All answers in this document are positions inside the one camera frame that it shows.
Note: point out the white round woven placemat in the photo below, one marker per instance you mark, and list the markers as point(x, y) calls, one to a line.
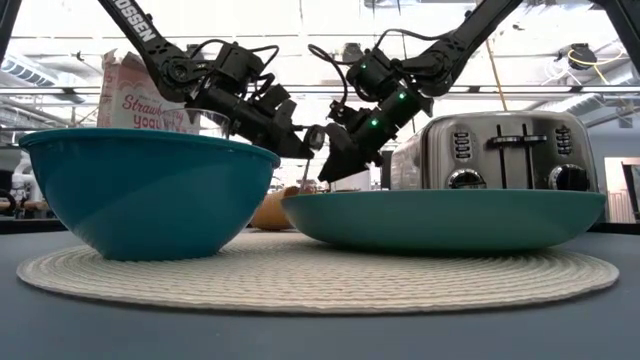
point(310, 280)

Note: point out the green plastic plate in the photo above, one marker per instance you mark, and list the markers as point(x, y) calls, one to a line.
point(445, 220)

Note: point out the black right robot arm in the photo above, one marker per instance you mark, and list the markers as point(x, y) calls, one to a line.
point(450, 50)

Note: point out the orange plastic cup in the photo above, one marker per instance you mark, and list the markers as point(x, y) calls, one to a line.
point(272, 212)

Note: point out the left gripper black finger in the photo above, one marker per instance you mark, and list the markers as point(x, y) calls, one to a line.
point(290, 147)
point(285, 114)

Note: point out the silver four-slot toaster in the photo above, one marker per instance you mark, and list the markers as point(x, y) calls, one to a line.
point(480, 160)

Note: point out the black ceiling fixture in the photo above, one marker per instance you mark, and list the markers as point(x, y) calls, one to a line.
point(352, 50)
point(581, 56)

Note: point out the metal spoon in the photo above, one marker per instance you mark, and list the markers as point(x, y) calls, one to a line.
point(315, 137)

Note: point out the pink strawberry yogurt cereal box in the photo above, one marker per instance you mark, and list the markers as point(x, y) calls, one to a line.
point(130, 100)

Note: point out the white framed panel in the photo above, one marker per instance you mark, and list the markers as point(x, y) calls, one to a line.
point(616, 190)

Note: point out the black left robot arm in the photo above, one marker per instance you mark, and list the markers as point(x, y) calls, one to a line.
point(150, 40)

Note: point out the teal plastic bowl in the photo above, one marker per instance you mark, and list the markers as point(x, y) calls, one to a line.
point(145, 195)

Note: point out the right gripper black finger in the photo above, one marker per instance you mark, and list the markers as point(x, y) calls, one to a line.
point(345, 157)
point(345, 115)

